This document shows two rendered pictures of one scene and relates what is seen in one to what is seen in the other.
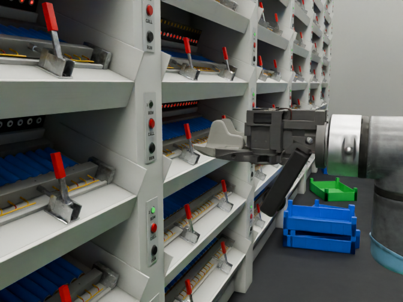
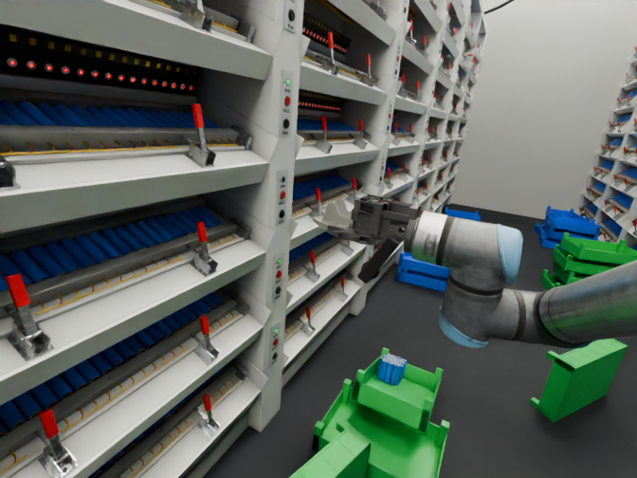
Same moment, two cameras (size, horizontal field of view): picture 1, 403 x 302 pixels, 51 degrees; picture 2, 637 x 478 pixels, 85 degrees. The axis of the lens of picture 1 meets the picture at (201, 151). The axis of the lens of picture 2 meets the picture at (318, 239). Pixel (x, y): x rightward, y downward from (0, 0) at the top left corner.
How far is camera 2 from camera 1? 0.11 m
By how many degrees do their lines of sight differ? 11
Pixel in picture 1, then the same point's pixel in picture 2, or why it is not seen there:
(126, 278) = (254, 309)
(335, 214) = not seen: hidden behind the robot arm
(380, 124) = (459, 228)
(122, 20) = (263, 110)
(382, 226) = (448, 305)
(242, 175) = not seen: hidden behind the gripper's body
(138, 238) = (264, 282)
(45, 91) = (191, 180)
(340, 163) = (422, 254)
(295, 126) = (391, 216)
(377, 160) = (451, 257)
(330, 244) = (434, 284)
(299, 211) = not seen: hidden behind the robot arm
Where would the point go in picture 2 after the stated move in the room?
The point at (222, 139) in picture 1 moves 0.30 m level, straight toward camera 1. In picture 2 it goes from (335, 218) to (303, 286)
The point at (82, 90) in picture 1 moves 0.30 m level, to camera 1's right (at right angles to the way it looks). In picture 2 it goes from (222, 174) to (400, 193)
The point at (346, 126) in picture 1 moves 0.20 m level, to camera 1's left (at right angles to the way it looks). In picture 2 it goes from (431, 225) to (314, 212)
